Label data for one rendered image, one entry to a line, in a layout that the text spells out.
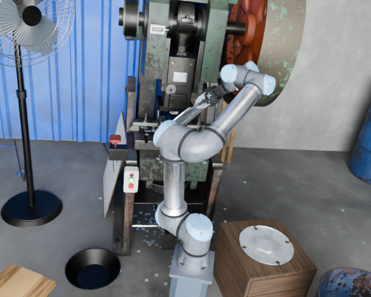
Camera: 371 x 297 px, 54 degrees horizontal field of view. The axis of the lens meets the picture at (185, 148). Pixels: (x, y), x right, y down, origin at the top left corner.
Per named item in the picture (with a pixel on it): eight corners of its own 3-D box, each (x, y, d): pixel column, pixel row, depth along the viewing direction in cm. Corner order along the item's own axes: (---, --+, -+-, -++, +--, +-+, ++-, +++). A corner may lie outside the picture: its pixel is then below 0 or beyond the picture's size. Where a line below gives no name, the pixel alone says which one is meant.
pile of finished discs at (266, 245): (304, 261, 184) (304, 260, 184) (252, 268, 176) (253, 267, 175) (277, 224, 208) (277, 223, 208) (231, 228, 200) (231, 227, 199)
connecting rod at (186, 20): (192, 72, 192) (201, 4, 176) (169, 71, 190) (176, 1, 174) (186, 62, 210) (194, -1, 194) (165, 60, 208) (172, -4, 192)
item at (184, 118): (169, 121, 167) (169, 119, 167) (156, 144, 193) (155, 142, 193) (214, 93, 180) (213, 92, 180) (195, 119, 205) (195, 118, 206)
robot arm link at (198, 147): (202, 159, 120) (277, 69, 139) (176, 147, 126) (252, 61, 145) (208, 178, 129) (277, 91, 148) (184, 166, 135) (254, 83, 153)
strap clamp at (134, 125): (158, 131, 215) (159, 115, 210) (129, 130, 211) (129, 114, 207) (156, 127, 220) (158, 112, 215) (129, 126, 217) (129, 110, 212)
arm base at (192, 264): (208, 278, 154) (212, 261, 149) (173, 271, 155) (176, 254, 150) (211, 253, 167) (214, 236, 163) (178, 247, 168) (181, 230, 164)
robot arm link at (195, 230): (198, 260, 149) (203, 234, 143) (174, 243, 156) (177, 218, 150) (215, 246, 158) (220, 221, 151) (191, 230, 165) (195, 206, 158)
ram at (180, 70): (191, 111, 200) (198, 58, 187) (164, 109, 198) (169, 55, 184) (186, 99, 215) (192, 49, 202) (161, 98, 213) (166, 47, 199)
